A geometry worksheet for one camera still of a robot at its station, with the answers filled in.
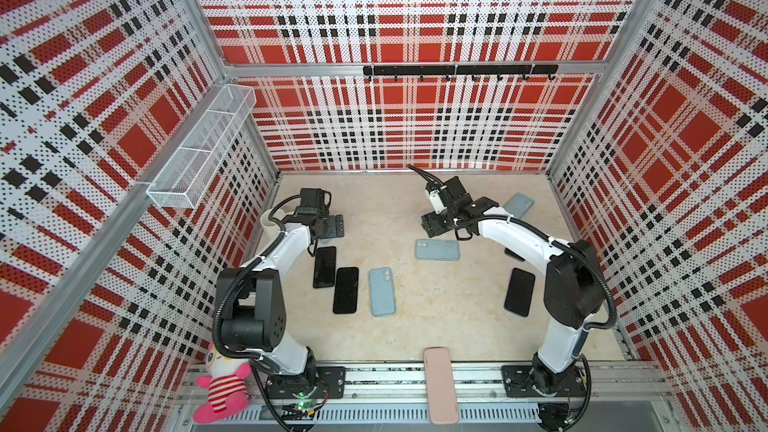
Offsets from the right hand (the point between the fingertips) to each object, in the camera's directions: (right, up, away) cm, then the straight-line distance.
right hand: (436, 221), depth 90 cm
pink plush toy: (-52, -36, -21) cm, 67 cm away
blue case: (+34, +4, +22) cm, 40 cm away
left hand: (-35, -3, +2) cm, 35 cm away
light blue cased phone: (-17, -22, +1) cm, 28 cm away
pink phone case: (-1, -39, -18) cm, 43 cm away
